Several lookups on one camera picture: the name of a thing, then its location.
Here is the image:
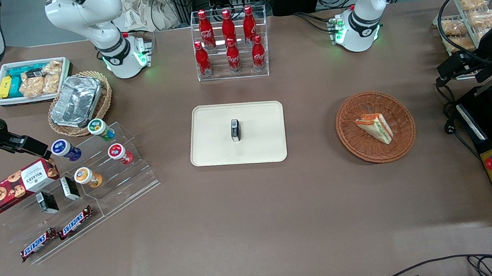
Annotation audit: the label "triangle sandwich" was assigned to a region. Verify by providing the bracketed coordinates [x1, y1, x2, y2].
[354, 112, 394, 147]

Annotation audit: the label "teal snack packet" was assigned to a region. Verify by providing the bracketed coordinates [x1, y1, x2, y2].
[6, 63, 48, 98]

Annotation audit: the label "clear acrylic stepped display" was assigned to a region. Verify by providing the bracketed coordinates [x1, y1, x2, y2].
[0, 118, 166, 268]

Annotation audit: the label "red cola bottle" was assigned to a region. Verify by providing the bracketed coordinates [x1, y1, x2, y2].
[220, 9, 238, 48]
[225, 37, 242, 74]
[241, 5, 259, 47]
[194, 40, 213, 77]
[250, 34, 267, 72]
[198, 9, 217, 51]

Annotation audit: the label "red cookie box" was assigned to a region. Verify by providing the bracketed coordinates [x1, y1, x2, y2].
[0, 157, 63, 217]

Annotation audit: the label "crumpled beige cloth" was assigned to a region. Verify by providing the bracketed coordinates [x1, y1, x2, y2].
[120, 0, 182, 34]

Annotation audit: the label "beige plastic tray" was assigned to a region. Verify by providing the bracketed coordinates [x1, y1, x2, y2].
[186, 99, 288, 169]

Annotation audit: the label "clear bag of cookies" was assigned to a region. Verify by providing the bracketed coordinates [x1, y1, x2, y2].
[18, 71, 46, 98]
[40, 59, 65, 94]

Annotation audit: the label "green lid cup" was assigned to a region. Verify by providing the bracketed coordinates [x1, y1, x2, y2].
[86, 117, 116, 143]

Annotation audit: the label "yellow snack packet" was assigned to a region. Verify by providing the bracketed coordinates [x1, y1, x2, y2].
[0, 76, 14, 99]

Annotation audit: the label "black power cable with plug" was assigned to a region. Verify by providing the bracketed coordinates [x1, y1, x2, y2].
[436, 80, 481, 158]

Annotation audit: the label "orange lid cup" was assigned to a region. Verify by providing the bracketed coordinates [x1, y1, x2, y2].
[73, 166, 104, 190]

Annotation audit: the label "bagged bread roll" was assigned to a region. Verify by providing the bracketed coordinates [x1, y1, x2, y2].
[456, 0, 488, 11]
[444, 35, 477, 55]
[468, 9, 492, 30]
[440, 17, 468, 38]

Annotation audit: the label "aluminium foil tray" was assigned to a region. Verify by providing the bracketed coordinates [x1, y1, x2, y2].
[48, 73, 106, 130]

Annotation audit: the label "black machine with silver bar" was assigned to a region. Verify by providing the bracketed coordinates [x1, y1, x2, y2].
[454, 85, 492, 157]

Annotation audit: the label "blue lid cup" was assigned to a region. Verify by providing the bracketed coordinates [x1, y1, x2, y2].
[50, 137, 82, 163]

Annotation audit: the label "clear acrylic bottle rack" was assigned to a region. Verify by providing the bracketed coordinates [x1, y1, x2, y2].
[189, 3, 271, 82]

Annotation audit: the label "red lid cup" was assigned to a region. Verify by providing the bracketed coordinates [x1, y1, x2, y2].
[107, 142, 134, 167]

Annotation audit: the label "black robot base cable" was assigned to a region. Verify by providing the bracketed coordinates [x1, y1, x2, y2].
[292, 7, 354, 27]

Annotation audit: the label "white plastic snack bin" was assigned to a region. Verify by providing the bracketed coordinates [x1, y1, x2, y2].
[0, 56, 75, 107]

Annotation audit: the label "round brown wicker basket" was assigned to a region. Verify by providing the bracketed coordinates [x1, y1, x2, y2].
[333, 88, 418, 167]

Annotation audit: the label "oval light wicker basket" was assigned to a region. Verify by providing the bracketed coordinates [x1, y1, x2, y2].
[45, 69, 116, 139]

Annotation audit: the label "snickers chocolate bar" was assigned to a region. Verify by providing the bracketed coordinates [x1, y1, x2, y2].
[18, 227, 60, 263]
[56, 205, 96, 241]

